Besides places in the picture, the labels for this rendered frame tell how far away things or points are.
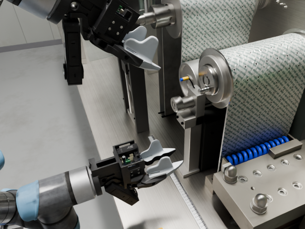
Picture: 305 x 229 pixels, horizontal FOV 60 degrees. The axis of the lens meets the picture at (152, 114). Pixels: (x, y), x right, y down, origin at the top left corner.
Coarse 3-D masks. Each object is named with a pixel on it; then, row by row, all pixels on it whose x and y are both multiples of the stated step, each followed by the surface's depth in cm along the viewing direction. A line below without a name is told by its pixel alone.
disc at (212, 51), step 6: (210, 48) 61; (204, 54) 64; (210, 54) 62; (216, 54) 59; (222, 60) 58; (228, 66) 57; (228, 72) 57; (228, 78) 58; (228, 84) 58; (228, 90) 59; (228, 96) 60; (210, 102) 68; (222, 102) 63; (228, 102) 60
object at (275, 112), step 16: (272, 96) 66; (288, 96) 68; (240, 112) 65; (256, 112) 67; (272, 112) 70; (288, 112) 72; (224, 128) 66; (240, 128) 68; (256, 128) 71; (272, 128) 74; (288, 128) 77; (224, 144) 70; (240, 144) 72; (256, 144) 76
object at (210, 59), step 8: (208, 56) 61; (200, 64) 66; (216, 64) 59; (216, 72) 60; (224, 72) 58; (224, 80) 58; (224, 88) 59; (208, 96) 66; (216, 96) 62; (224, 96) 60
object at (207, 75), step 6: (204, 66) 62; (210, 66) 61; (204, 72) 63; (210, 72) 60; (204, 78) 64; (210, 78) 61; (216, 78) 60; (204, 84) 65; (210, 84) 62; (216, 84) 60; (216, 90) 61
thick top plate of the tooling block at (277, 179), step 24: (240, 168) 70; (264, 168) 69; (288, 168) 69; (216, 192) 70; (240, 192) 64; (264, 192) 63; (288, 192) 63; (240, 216) 61; (264, 216) 59; (288, 216) 61
